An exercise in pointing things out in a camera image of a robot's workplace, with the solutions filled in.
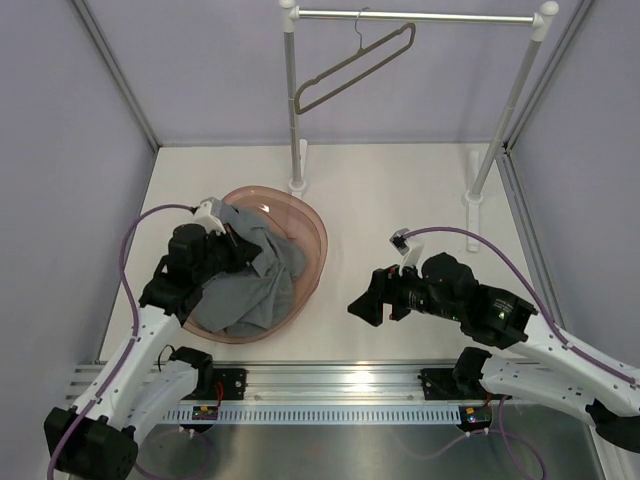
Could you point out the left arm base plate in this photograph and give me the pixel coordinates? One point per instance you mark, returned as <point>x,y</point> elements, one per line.
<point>229,383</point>

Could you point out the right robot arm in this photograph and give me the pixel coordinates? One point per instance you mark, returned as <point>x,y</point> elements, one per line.
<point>516,352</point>

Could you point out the white slotted cable duct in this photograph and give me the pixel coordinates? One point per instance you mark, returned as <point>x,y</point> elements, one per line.
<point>314,415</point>

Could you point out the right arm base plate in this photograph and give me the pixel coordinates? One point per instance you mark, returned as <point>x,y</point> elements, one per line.
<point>453,383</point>

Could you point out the aluminium mounting rail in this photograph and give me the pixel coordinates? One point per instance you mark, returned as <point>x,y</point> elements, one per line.
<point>337,383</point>

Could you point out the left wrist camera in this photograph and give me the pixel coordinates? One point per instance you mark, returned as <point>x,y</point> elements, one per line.
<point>206,215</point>

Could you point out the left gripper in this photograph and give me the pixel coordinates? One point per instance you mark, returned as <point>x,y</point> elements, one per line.
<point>242,251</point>

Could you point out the clothes rack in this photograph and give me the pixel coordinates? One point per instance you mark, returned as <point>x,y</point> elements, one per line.
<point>478,167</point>

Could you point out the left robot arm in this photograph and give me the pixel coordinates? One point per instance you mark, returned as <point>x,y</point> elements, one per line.
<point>99,436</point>

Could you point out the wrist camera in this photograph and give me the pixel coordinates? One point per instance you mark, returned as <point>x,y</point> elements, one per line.
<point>206,215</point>
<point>409,247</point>

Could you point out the grey shirt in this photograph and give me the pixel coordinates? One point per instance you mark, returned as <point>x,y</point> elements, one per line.
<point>259,297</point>

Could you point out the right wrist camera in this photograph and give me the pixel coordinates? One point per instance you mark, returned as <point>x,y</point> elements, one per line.
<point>409,247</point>

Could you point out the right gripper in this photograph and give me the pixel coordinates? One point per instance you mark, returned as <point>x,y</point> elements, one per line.
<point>386,286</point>

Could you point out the pink plastic basin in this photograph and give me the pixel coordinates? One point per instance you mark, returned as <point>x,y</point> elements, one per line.
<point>292,219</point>

